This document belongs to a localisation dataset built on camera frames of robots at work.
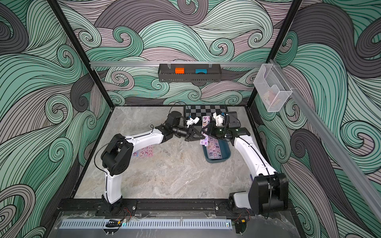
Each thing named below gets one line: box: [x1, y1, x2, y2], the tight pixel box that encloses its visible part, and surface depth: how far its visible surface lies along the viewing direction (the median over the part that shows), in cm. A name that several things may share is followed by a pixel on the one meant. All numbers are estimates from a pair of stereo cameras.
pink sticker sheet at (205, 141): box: [199, 115, 211, 147], surface depth 79 cm
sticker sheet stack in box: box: [206, 136, 223, 160], surface depth 95 cm
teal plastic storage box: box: [202, 138, 232, 164], surface depth 94 cm
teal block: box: [194, 68, 207, 74], surface depth 97 cm
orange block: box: [174, 67, 186, 75], surface depth 97 cm
